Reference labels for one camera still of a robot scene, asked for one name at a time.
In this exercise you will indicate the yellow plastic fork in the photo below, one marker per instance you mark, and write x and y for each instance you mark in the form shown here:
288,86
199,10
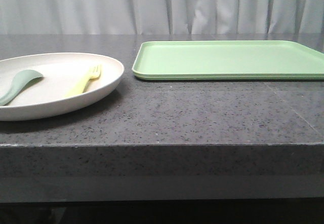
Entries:
93,73

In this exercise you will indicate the cream round plate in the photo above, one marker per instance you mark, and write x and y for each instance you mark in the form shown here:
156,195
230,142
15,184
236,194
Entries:
46,97

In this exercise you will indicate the light green tray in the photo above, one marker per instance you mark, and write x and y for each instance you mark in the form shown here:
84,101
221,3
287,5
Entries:
227,60

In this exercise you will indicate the sage green spoon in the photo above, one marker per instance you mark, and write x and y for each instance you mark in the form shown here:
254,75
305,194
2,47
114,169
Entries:
19,81

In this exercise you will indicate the grey curtain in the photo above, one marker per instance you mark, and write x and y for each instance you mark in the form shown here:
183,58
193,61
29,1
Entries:
160,16

